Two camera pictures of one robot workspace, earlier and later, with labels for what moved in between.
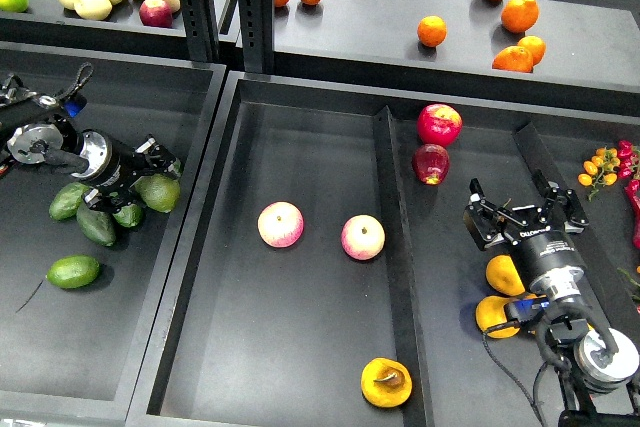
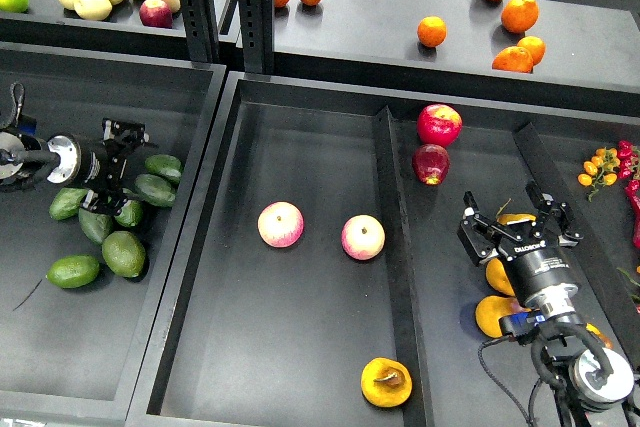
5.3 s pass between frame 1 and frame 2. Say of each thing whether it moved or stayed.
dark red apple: stayed
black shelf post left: stayed
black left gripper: moved
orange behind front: stayed
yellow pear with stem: stayed
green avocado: moved
